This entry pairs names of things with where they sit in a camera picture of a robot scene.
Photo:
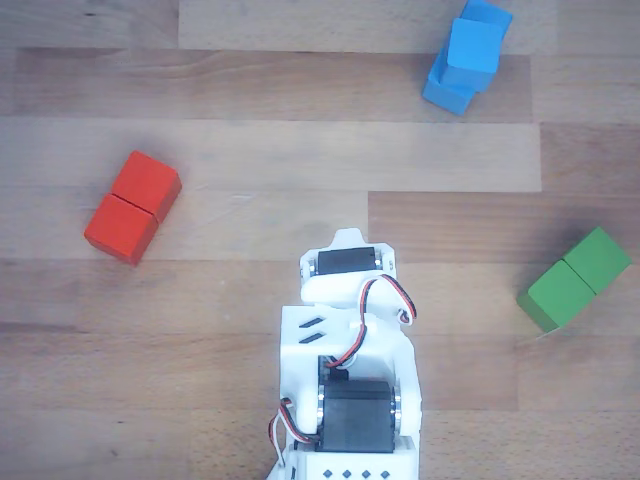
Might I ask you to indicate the long green block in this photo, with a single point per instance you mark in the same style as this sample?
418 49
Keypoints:
565 290

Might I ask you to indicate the small blue cube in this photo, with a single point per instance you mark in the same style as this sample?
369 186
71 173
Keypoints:
472 47

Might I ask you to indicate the long red block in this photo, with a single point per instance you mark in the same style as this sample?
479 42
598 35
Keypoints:
130 210

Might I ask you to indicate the long blue block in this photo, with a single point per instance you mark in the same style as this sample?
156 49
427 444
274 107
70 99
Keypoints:
450 97

